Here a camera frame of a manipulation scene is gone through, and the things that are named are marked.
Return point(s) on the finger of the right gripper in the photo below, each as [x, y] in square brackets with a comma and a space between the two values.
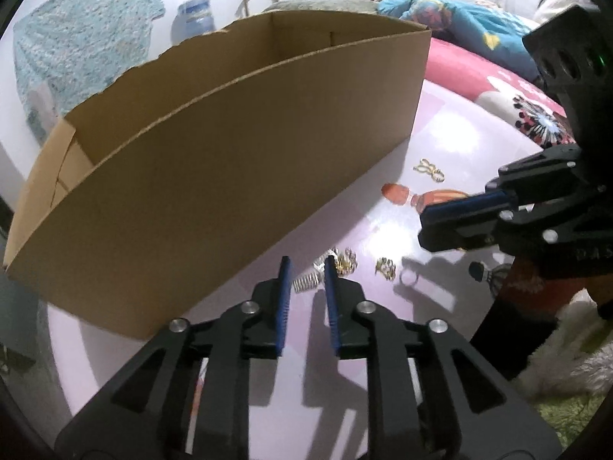
[442, 232]
[477, 208]

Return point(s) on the brown cardboard box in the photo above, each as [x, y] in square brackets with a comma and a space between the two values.
[148, 196]

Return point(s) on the blue patterned blanket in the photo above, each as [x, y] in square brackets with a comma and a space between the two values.
[490, 33]

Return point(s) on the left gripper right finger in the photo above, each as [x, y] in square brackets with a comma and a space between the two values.
[431, 395]

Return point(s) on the blue patterned wall cloth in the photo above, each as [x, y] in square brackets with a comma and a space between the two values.
[71, 50]

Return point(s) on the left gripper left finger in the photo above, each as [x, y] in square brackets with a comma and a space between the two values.
[185, 393]

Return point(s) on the gold bow charm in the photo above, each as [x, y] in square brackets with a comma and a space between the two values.
[426, 167]

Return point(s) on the pink floral blanket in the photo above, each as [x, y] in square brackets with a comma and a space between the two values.
[500, 92]

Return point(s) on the silver rectangular hair clip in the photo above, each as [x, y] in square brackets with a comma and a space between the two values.
[306, 282]

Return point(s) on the grey fuzzy blanket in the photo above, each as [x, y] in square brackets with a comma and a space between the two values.
[351, 6]

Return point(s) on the gold butterfly charm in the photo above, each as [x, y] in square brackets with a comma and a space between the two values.
[346, 262]

